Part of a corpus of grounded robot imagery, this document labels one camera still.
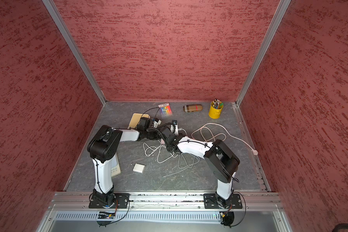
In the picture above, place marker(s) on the yellow pen cup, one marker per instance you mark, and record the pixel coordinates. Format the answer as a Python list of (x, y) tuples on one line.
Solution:
[(214, 113)]

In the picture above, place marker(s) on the white grey kitchen scale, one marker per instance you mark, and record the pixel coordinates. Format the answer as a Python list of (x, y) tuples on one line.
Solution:
[(115, 167)]

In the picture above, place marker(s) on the rainbow highlighter pack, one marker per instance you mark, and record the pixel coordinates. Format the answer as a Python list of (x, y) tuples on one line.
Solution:
[(165, 109)]

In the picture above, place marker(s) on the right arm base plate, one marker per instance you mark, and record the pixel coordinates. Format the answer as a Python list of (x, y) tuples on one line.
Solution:
[(213, 201)]

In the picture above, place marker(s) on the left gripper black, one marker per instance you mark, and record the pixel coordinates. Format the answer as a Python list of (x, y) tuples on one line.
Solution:
[(157, 137)]

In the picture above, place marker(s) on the left aluminium corner post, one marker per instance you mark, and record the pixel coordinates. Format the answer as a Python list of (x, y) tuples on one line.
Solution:
[(61, 25)]

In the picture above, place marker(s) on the beige wooden-top electronic scale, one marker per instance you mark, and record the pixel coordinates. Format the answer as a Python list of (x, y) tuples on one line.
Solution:
[(135, 119)]

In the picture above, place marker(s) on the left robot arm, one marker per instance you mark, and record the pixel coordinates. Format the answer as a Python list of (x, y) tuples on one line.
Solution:
[(102, 149)]

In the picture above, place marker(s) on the brown plaid pencil case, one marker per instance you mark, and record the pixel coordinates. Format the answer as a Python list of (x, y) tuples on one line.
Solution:
[(192, 108)]

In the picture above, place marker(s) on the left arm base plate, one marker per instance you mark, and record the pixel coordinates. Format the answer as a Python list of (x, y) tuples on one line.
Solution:
[(121, 201)]

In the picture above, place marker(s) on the right aluminium corner post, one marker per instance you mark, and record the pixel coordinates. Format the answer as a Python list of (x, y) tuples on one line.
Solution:
[(275, 22)]

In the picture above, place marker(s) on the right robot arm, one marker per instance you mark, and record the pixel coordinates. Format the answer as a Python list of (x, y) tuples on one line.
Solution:
[(222, 162)]

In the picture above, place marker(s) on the small white square box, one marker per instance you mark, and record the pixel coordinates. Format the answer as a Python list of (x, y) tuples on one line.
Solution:
[(139, 168)]

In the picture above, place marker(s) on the aluminium front rail frame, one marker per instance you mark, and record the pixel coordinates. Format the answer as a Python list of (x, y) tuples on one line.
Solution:
[(177, 206)]

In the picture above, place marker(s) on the pens in cup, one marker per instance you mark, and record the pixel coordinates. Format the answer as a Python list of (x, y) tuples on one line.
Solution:
[(217, 104)]

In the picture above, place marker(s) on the aluminium corner post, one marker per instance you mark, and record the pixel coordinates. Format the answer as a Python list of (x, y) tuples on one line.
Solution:
[(61, 25), (275, 22)]

